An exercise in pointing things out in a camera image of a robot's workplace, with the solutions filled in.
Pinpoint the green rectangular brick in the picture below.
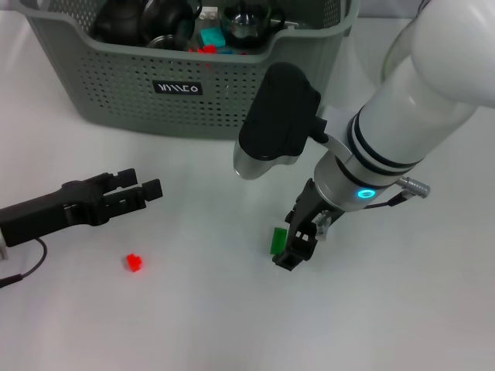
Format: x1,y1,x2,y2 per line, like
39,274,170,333
271,226,288,257

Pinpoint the left arm connector cable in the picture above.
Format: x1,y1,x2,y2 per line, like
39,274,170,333
0,237,50,289

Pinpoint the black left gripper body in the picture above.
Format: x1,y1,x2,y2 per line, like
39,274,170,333
0,179,108,248

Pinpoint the black ceramic teapot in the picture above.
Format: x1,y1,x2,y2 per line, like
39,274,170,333
92,0,146,46

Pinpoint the grey perforated storage bin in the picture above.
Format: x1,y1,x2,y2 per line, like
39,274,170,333
17,0,360,141

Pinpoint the arm connector cable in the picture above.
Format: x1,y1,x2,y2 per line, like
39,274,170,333
0,237,50,289
363,175,432,212

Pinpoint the cyan square brick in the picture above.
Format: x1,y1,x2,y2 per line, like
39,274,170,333
199,27,227,48

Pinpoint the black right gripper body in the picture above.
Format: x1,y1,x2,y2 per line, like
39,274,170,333
285,177,342,240

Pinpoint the right arm connector cable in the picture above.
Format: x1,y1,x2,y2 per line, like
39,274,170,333
363,175,432,212

